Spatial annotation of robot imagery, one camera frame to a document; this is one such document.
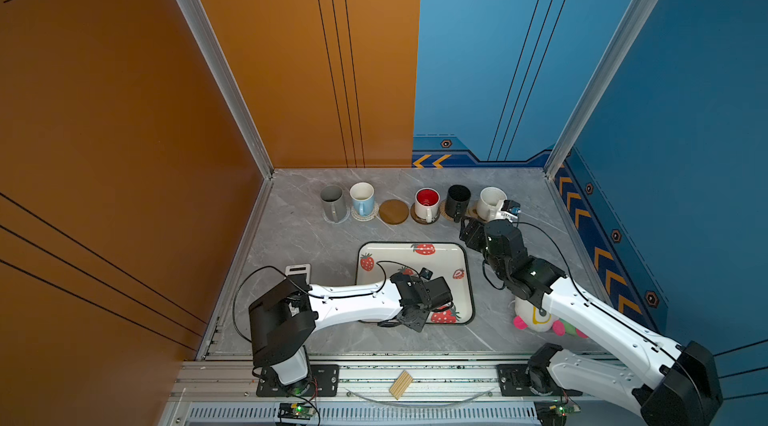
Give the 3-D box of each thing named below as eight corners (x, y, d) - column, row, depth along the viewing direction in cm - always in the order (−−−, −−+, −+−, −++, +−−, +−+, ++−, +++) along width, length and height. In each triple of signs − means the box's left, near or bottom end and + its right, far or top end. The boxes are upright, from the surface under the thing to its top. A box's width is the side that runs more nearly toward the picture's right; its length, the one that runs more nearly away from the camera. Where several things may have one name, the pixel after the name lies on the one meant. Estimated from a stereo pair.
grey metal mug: (323, 229, 104) (317, 209, 95) (327, 206, 111) (322, 185, 102) (344, 229, 104) (340, 209, 95) (347, 206, 111) (343, 185, 102)
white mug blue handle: (351, 226, 105) (347, 207, 97) (353, 201, 112) (350, 182, 104) (373, 226, 105) (371, 207, 97) (374, 201, 112) (373, 182, 104)
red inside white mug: (415, 227, 105) (416, 212, 98) (414, 204, 112) (415, 188, 105) (439, 227, 105) (442, 212, 98) (436, 204, 112) (439, 188, 105)
